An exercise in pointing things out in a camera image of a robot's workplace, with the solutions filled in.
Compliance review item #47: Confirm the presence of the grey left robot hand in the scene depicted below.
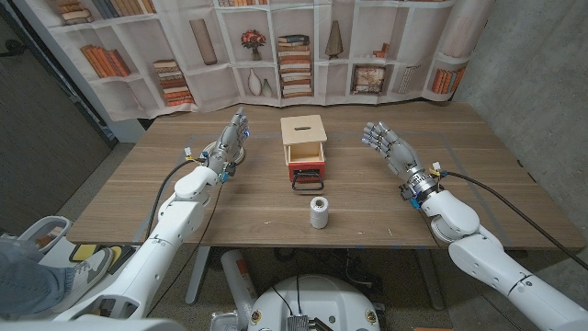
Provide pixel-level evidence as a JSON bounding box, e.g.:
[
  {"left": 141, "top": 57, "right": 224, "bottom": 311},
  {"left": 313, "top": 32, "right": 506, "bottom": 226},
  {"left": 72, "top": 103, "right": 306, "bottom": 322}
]
[{"left": 206, "top": 107, "right": 252, "bottom": 177}]

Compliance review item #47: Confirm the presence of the printed bookshelf backdrop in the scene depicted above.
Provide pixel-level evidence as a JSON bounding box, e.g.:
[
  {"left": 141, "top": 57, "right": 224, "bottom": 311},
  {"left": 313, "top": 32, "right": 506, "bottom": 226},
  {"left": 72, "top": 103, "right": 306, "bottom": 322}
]
[{"left": 13, "top": 0, "right": 495, "bottom": 123}]

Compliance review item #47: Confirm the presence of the white cylinder with orange label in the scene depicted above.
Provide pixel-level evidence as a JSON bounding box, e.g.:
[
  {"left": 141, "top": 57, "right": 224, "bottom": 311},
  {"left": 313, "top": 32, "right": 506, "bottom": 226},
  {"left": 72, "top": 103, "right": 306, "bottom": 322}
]
[{"left": 220, "top": 249, "right": 258, "bottom": 318}]

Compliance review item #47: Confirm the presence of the crumpled foil tray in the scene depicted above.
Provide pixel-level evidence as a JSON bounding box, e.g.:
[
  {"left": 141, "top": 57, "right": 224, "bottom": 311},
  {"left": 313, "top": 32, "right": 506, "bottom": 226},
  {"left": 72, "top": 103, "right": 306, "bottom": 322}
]
[{"left": 209, "top": 310, "right": 252, "bottom": 331}]

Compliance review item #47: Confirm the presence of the white string spool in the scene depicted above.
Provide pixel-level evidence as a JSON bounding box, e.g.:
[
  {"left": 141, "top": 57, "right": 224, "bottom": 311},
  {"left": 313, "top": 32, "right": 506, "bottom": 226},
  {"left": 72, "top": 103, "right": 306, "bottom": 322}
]
[{"left": 309, "top": 196, "right": 330, "bottom": 230}]

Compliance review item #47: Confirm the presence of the red-fronted drawer with black handle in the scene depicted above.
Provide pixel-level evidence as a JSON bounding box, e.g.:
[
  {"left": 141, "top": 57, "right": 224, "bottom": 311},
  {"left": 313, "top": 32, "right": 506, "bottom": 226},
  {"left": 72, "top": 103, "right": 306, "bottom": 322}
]
[{"left": 287, "top": 142, "right": 326, "bottom": 192}]

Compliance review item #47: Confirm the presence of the black door handle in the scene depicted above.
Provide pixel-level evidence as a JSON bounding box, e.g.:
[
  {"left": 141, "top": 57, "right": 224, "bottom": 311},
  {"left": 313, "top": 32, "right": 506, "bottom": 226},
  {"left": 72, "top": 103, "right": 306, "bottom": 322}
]
[{"left": 0, "top": 39, "right": 28, "bottom": 59}]

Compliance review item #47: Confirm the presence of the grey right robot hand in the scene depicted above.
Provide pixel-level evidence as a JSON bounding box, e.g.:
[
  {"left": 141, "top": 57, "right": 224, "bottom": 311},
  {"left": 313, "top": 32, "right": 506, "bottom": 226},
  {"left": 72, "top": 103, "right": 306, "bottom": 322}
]
[{"left": 361, "top": 120, "right": 426, "bottom": 183}]

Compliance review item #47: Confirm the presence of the light wooden drawer box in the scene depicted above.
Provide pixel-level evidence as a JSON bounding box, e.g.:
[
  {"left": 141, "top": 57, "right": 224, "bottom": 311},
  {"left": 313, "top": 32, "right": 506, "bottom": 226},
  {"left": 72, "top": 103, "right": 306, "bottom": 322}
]
[{"left": 279, "top": 114, "right": 328, "bottom": 166}]

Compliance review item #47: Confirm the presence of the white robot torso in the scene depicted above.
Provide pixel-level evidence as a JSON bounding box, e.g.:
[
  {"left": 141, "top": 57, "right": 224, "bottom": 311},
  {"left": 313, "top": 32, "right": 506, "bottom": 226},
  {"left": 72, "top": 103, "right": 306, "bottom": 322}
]
[{"left": 246, "top": 274, "right": 381, "bottom": 331}]

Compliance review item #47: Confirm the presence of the person's leg in jeans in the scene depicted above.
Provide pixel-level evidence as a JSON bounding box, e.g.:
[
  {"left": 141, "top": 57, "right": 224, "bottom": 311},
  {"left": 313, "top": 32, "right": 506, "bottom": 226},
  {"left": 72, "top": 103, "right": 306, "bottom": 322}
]
[{"left": 0, "top": 238, "right": 77, "bottom": 318}]

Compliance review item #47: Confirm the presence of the yellow and black floor pad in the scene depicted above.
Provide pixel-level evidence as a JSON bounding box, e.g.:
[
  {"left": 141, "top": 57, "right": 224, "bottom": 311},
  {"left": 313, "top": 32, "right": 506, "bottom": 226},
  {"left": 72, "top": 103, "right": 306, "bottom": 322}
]
[{"left": 68, "top": 243, "right": 124, "bottom": 264}]

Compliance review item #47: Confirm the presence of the coiled white ethernet cable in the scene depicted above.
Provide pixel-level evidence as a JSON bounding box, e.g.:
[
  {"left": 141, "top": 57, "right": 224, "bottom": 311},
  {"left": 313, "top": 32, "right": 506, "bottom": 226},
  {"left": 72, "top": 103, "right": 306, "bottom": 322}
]
[{"left": 201, "top": 141, "right": 245, "bottom": 166}]

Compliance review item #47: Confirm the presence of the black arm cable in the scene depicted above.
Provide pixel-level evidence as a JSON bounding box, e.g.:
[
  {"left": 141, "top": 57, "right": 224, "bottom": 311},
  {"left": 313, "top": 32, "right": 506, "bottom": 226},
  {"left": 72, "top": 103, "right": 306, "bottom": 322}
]
[
  {"left": 144, "top": 158, "right": 207, "bottom": 241},
  {"left": 442, "top": 170, "right": 588, "bottom": 272}
]

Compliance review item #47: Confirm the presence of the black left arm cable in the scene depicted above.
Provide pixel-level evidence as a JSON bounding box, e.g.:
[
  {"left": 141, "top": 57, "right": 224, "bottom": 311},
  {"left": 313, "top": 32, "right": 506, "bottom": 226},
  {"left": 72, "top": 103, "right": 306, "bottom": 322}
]
[{"left": 144, "top": 158, "right": 207, "bottom": 241}]

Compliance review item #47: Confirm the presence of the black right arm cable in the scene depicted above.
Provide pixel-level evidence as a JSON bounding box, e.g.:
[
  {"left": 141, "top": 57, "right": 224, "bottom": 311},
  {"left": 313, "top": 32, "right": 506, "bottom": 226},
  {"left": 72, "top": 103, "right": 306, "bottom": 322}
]
[{"left": 442, "top": 170, "right": 588, "bottom": 272}]

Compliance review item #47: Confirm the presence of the grey and white sneaker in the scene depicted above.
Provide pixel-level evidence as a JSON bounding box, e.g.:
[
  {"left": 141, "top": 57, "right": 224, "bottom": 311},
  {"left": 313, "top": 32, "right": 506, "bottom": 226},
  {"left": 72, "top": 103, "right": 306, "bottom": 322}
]
[{"left": 50, "top": 247, "right": 115, "bottom": 314}]

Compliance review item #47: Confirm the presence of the white plastic bin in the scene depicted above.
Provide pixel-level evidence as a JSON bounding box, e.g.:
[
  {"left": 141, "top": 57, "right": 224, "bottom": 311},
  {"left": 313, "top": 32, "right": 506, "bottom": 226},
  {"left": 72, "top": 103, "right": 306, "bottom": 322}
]
[{"left": 17, "top": 215, "right": 73, "bottom": 254}]

